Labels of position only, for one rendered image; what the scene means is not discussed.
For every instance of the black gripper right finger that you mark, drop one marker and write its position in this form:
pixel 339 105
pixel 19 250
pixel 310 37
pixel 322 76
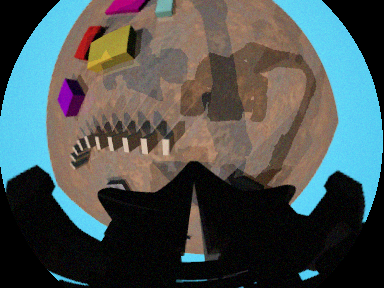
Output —
pixel 221 205

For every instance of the light blue block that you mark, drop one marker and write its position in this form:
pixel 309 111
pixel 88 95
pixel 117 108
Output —
pixel 164 8

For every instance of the magenta rectangular block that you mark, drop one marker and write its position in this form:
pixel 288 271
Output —
pixel 120 6

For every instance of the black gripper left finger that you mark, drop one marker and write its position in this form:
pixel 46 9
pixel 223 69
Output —
pixel 167 208

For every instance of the yellow rectangular block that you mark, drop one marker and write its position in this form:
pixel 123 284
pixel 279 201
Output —
pixel 114 48

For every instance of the purple block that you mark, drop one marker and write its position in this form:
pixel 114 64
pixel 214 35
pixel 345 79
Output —
pixel 70 97

